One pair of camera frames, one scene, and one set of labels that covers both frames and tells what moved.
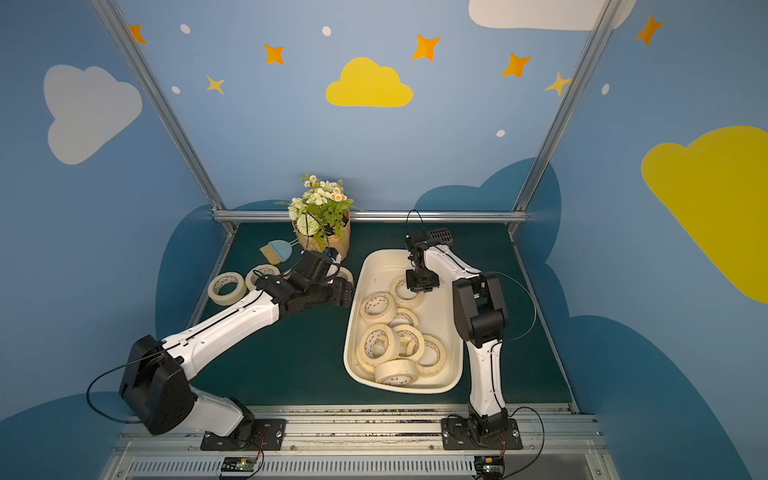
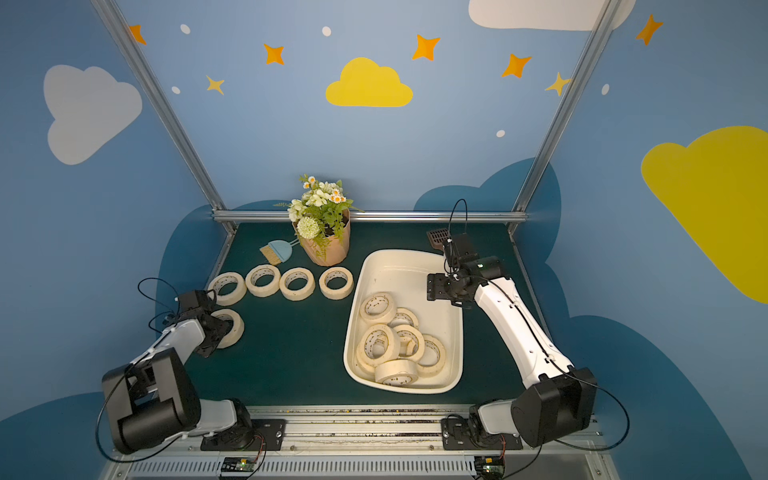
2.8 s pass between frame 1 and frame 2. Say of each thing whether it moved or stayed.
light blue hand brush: stayed
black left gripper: moved
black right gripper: moved
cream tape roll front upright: stayed
